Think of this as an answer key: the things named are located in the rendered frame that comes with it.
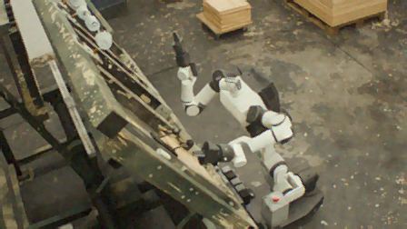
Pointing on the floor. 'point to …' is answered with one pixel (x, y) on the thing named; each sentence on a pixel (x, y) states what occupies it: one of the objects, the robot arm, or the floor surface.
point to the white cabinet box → (31, 28)
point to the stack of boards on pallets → (339, 12)
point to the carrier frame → (123, 202)
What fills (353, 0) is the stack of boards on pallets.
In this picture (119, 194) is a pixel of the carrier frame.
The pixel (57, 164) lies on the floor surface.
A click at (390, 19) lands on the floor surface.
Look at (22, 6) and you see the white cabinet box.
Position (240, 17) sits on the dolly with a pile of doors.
